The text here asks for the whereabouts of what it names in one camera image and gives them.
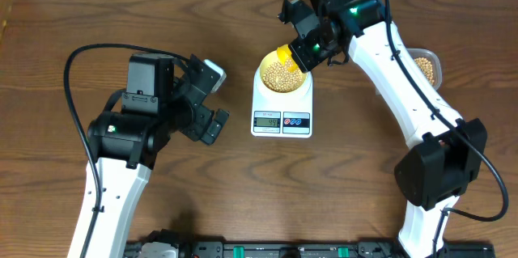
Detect yellow measuring scoop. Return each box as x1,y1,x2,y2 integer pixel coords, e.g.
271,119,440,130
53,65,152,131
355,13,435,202
276,44,299,73

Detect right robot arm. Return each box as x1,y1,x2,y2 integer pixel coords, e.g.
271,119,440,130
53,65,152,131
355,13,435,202
280,0,489,257

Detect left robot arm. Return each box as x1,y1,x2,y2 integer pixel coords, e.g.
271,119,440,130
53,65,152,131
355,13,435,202
68,53,229,257

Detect yellow bowl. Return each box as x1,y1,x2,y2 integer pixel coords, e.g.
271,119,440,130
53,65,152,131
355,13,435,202
259,49,309,94

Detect soybeans in bowl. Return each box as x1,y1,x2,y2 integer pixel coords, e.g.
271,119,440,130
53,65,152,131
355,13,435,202
261,60,306,93

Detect white digital kitchen scale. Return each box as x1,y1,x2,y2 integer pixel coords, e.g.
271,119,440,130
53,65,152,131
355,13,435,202
250,66,313,138

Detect soybeans in container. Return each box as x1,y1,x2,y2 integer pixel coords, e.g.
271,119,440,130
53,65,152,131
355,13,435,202
414,57,435,85

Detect clear plastic container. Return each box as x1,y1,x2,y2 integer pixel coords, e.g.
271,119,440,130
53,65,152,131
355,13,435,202
407,49,443,90

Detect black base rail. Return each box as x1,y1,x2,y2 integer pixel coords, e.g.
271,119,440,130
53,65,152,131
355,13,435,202
123,228,497,258

